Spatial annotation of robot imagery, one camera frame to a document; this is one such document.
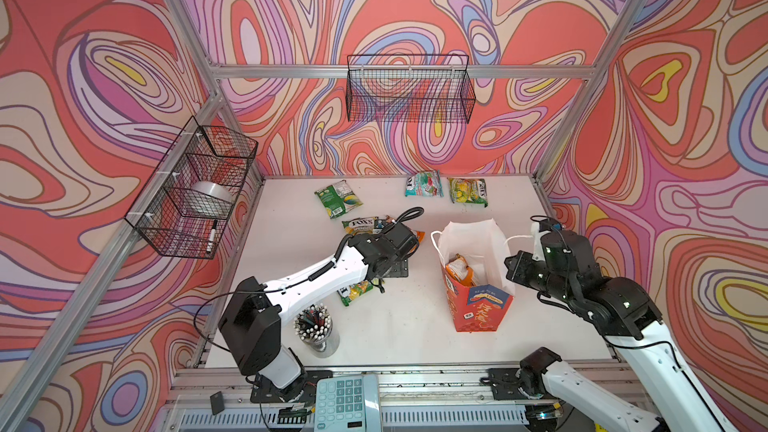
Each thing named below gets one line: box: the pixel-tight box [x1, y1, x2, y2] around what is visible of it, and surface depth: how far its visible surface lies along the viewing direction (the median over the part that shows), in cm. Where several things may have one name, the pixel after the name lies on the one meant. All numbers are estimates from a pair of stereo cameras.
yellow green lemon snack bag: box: [447, 177, 488, 208], surface depth 113 cm
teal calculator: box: [314, 374, 381, 432], surface depth 70 cm
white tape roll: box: [184, 181, 236, 219], surface depth 73 cm
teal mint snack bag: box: [404, 170, 444, 198], surface depth 116 cm
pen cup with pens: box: [293, 303, 340, 359], surface depth 69 cm
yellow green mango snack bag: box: [336, 281, 374, 307], surface depth 88 cm
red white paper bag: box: [431, 218, 515, 332], surface depth 78 cm
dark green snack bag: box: [314, 180, 364, 219], surface depth 113 cm
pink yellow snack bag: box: [445, 253, 477, 287], surface depth 84 cm
